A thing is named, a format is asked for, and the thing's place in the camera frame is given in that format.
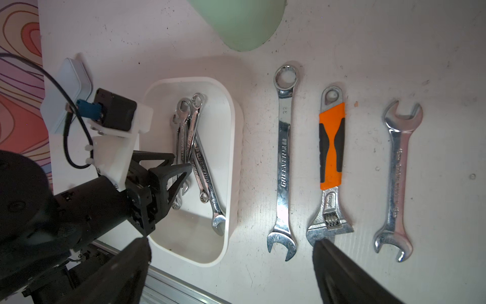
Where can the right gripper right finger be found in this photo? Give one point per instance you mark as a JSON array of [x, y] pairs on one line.
[[340, 280]]

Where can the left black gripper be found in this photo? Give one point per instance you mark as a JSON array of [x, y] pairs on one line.
[[152, 184]]

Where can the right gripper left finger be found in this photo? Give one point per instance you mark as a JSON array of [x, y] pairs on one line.
[[121, 280]]

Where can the white plastic storage box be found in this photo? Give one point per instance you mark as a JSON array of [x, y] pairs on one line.
[[187, 233]]

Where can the orange handle adjustable wrench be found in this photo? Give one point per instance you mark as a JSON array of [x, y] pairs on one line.
[[330, 220]]

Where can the silver double open-end wrench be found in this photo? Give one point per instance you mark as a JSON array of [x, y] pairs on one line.
[[400, 129]]

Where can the large silver combination wrench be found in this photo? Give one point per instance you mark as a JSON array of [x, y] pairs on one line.
[[285, 81]]

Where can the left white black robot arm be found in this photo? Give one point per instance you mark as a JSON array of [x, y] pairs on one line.
[[40, 230]]

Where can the thin silver wrench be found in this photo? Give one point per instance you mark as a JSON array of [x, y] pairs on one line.
[[198, 157]]

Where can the green cup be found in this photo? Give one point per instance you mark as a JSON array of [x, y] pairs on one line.
[[243, 25]]

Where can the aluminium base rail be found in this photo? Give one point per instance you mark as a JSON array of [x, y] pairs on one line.
[[161, 287]]

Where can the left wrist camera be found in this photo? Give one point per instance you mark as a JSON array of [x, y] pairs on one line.
[[118, 121]]

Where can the small silver ring wrench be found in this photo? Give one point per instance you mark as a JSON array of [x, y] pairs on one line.
[[181, 118]]

